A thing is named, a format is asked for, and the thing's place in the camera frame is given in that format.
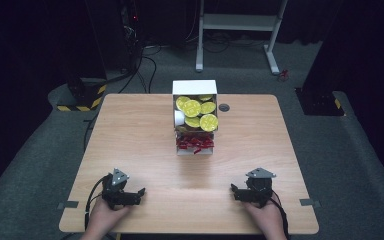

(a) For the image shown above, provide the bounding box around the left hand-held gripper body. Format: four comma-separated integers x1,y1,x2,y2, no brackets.
101,167,130,211

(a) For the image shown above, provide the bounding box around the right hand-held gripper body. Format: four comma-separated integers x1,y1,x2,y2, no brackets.
244,167,277,209

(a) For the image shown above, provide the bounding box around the person's left hand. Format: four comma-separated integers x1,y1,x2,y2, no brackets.
85,198,133,236

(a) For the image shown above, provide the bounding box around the person's right hand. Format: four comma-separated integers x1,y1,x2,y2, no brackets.
243,194,286,236

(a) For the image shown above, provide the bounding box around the grey tape strip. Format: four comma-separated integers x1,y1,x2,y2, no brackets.
299,198,322,208
57,200,80,210

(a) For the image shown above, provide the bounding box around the pile of red packets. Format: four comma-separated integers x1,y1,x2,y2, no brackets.
175,134,215,155

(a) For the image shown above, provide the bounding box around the pile of yellow-lidded cups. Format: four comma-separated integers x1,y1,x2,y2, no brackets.
174,94,220,133

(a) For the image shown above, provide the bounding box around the black stand with striped base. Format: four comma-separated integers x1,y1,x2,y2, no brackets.
56,0,108,113

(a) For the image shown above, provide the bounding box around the black stand base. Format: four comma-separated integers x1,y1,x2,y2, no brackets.
294,87,346,117

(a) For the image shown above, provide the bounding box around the white two-tier storage box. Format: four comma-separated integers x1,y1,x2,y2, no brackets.
171,79,219,156

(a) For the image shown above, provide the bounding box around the dark equipment rack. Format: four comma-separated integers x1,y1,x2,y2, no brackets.
119,0,145,73

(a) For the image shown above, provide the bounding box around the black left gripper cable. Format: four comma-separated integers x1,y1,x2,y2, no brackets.
84,175,111,232

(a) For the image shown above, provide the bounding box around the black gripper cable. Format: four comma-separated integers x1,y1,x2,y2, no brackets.
269,190,291,240
84,175,111,232

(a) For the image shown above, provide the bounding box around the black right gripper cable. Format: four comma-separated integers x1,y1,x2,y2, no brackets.
269,190,291,240

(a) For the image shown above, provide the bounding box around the black floor cable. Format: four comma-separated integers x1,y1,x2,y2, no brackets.
118,54,158,95

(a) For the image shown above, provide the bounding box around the black cable bundle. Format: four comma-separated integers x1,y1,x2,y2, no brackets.
184,31,268,54

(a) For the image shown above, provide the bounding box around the white metal stand frame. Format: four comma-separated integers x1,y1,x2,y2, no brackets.
195,0,289,76

